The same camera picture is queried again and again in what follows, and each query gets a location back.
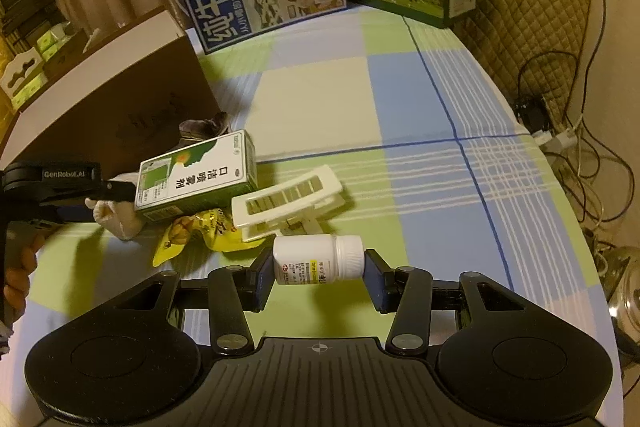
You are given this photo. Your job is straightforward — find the person left hand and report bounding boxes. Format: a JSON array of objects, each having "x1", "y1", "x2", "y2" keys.
[{"x1": 3, "y1": 234, "x2": 44, "y2": 319}]

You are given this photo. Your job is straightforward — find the quilted beige chair back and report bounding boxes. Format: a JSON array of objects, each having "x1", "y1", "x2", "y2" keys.
[{"x1": 454, "y1": 0, "x2": 591, "y2": 131}]

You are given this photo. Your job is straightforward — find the steel pot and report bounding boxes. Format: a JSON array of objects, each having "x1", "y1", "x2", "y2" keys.
[{"x1": 602, "y1": 246, "x2": 639, "y2": 367}]

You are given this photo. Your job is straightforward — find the white plastic clip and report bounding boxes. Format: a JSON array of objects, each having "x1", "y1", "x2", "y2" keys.
[{"x1": 231, "y1": 165, "x2": 345, "y2": 243}]

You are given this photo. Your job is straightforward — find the green white spray box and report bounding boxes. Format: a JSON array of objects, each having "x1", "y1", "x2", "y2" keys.
[{"x1": 134, "y1": 130, "x2": 257, "y2": 222}]

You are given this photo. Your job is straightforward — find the white pill bottle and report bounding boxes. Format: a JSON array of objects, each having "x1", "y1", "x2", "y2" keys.
[{"x1": 272, "y1": 234, "x2": 364, "y2": 285}]

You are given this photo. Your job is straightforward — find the cardboard box with tissues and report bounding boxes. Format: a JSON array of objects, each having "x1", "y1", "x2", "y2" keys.
[{"x1": 1, "y1": 23, "x2": 89, "y2": 112}]

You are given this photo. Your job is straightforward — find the yellow snack packet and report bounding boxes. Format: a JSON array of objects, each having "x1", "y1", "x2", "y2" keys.
[{"x1": 152, "y1": 208, "x2": 264, "y2": 268}]

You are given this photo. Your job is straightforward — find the tangled black cables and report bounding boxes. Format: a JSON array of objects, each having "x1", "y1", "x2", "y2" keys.
[{"x1": 514, "y1": 0, "x2": 640, "y2": 228}]

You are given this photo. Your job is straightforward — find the white power strip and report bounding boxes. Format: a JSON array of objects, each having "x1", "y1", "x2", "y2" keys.
[{"x1": 533, "y1": 128, "x2": 577, "y2": 154}]

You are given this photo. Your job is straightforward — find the white sock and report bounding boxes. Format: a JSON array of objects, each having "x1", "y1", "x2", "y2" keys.
[{"x1": 85, "y1": 197, "x2": 144, "y2": 241}]

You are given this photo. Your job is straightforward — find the brown cardboard storage box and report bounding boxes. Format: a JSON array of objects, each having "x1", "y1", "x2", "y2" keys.
[{"x1": 1, "y1": 9, "x2": 219, "y2": 178}]

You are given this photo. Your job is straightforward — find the black folded rack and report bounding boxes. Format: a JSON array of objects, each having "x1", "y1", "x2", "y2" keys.
[{"x1": 1, "y1": 0, "x2": 66, "y2": 55}]

